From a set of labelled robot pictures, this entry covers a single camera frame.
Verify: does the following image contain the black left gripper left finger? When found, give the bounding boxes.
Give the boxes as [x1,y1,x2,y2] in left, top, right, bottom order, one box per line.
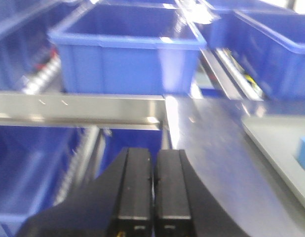
[17,148,153,237]

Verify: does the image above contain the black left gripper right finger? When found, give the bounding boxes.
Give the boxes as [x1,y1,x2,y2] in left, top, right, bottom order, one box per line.
[154,150,248,237]

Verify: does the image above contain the steel shelf front beam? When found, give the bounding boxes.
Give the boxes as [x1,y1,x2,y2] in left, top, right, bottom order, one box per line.
[0,91,167,130]

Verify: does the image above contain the blue bin lower right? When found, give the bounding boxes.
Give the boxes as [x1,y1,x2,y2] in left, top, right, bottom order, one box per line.
[96,129,162,176]

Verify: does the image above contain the blue bin lower left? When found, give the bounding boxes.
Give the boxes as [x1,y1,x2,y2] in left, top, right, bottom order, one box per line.
[0,125,99,237]

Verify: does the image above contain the grey metal tray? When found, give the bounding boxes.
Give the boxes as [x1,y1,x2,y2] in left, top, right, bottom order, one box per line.
[241,115,305,209]

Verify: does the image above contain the blue cube block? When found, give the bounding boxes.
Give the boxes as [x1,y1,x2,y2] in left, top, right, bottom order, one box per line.
[296,136,305,170]

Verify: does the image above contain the blue plastic bin left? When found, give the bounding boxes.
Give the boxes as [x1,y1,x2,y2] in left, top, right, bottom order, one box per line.
[48,3,207,95]

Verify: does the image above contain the blue plastic bin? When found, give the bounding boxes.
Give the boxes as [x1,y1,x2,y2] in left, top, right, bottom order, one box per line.
[48,3,207,95]
[200,10,305,100]

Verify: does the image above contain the blue bin far left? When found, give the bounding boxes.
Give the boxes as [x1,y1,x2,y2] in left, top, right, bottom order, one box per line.
[0,0,67,90]

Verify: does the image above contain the blue plastic bin right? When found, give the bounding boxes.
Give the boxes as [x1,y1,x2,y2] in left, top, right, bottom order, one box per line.
[200,10,305,100]

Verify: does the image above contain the white roller conveyor rail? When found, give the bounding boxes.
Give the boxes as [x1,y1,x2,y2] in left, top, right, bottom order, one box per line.
[200,49,263,101]

